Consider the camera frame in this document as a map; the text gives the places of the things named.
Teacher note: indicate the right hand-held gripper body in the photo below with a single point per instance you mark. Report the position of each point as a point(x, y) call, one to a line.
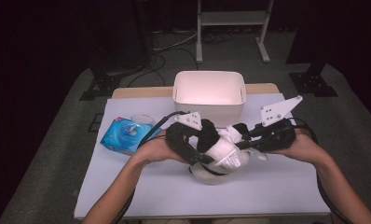
point(281, 137)

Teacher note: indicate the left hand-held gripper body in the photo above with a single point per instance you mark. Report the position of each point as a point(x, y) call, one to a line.
point(177, 140)

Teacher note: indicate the panda plush toy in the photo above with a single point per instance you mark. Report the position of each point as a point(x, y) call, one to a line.
point(224, 152)

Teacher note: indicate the white wet wipe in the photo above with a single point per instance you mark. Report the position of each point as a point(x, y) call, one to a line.
point(228, 135)

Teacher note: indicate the white plastic storage box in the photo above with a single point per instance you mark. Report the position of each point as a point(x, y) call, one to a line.
point(208, 90)

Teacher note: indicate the blue wet wipes packet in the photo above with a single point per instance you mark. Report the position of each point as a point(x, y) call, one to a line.
point(121, 137)

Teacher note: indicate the person's left hand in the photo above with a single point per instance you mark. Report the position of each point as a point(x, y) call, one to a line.
point(157, 149)

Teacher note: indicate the person's right hand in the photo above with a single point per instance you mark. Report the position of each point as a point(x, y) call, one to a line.
point(308, 152)

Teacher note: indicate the white table sheet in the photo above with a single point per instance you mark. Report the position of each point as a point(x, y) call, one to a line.
point(252, 193)

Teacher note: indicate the black stand base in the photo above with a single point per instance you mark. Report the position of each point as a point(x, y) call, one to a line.
point(312, 84)
point(103, 85)

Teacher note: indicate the black floor bracket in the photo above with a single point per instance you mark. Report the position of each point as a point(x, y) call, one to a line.
point(92, 124)

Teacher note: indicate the white metal stand frame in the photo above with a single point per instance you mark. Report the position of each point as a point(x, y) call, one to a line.
point(233, 18)

